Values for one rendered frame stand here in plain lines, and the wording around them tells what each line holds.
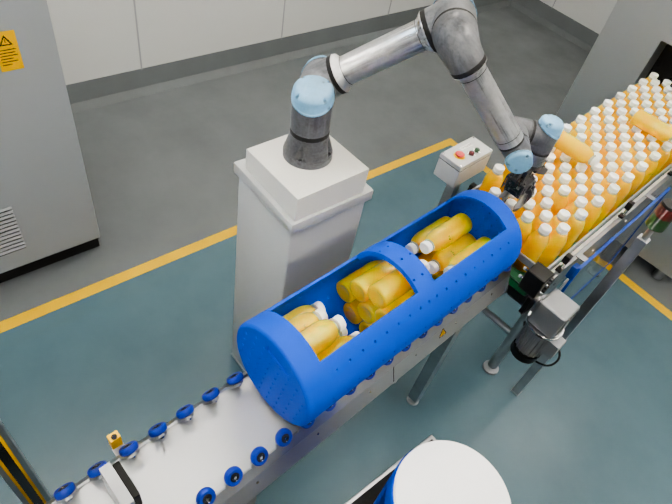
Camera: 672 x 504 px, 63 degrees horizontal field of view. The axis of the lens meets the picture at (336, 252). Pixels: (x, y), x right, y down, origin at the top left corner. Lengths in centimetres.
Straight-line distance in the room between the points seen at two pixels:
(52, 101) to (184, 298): 107
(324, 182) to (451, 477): 85
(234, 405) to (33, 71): 149
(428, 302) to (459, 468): 41
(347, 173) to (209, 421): 79
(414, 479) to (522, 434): 148
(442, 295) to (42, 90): 170
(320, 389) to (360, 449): 126
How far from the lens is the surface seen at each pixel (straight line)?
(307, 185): 159
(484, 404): 280
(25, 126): 252
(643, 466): 306
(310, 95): 155
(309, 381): 125
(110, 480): 130
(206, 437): 148
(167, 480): 145
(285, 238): 169
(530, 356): 228
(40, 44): 238
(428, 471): 140
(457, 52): 147
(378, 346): 137
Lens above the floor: 229
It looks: 47 degrees down
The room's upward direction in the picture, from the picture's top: 14 degrees clockwise
